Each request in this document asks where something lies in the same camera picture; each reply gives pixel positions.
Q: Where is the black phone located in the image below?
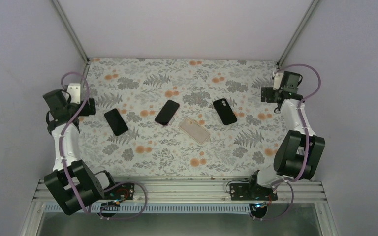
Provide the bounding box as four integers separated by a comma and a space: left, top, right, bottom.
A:
104, 109, 129, 136

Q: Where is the beige phone case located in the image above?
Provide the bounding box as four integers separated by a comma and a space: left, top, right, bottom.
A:
179, 118, 210, 144

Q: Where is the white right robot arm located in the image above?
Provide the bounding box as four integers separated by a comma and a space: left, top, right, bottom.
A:
247, 71, 325, 200

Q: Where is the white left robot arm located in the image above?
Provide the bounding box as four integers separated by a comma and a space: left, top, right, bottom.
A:
43, 89, 118, 215

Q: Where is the floral patterned table mat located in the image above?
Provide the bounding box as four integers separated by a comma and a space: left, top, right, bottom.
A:
79, 58, 287, 177

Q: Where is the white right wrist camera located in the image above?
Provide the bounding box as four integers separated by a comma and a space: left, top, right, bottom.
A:
273, 71, 284, 90

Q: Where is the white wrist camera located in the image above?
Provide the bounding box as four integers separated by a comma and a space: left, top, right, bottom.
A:
66, 83, 81, 104
273, 71, 284, 90

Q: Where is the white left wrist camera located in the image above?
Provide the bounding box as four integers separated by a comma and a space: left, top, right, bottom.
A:
66, 83, 81, 104

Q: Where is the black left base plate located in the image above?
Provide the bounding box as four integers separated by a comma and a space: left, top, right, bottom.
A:
101, 182, 135, 201

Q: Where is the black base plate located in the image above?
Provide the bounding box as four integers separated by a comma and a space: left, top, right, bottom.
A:
229, 183, 278, 201
101, 182, 135, 201

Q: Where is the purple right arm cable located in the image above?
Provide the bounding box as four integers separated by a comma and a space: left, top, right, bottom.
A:
250, 63, 322, 222

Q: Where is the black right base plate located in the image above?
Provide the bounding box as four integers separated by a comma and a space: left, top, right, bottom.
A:
229, 183, 278, 201

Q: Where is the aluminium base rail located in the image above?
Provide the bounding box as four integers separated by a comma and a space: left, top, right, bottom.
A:
33, 177, 327, 204

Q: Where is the grey slotted cable duct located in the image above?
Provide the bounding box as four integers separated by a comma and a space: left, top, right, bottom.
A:
44, 202, 268, 214

